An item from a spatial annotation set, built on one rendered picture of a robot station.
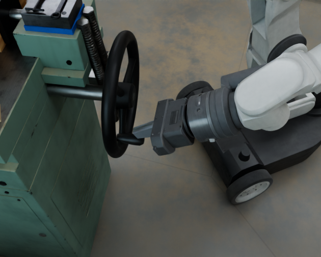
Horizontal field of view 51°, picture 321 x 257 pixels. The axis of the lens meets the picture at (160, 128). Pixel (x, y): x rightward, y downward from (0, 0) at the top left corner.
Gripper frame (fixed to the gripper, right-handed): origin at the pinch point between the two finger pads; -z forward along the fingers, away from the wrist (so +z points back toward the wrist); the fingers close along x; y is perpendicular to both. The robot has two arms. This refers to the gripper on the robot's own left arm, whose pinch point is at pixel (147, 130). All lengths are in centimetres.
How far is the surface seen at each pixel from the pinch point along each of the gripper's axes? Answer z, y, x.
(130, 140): -4.5, -0.7, -1.1
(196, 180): -29, -79, 36
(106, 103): -3.6, 9.4, 0.3
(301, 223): 10, -103, 23
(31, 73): -19.2, 17.4, 6.6
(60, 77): -16.9, 12.4, 9.4
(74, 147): -36.5, -13.1, 12.0
